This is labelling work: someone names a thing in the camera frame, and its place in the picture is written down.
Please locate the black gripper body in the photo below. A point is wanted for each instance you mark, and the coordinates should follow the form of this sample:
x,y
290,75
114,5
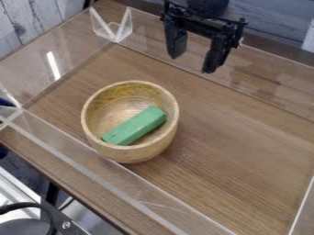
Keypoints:
x,y
207,17

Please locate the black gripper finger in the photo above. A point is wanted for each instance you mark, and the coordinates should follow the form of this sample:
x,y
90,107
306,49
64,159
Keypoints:
x,y
175,39
218,53

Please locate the green rectangular block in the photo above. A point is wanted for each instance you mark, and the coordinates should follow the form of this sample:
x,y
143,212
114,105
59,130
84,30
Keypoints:
x,y
135,127

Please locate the brown wooden bowl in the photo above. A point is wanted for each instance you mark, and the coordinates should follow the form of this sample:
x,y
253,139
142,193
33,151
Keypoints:
x,y
112,105

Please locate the black table leg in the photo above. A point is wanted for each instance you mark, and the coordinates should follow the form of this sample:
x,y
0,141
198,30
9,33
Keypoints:
x,y
52,194

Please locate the clear acrylic enclosure wall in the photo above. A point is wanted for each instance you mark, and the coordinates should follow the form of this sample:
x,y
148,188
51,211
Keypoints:
x,y
236,174

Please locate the black metal bracket with screw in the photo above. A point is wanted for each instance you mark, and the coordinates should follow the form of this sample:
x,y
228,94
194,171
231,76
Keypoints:
x,y
64,226

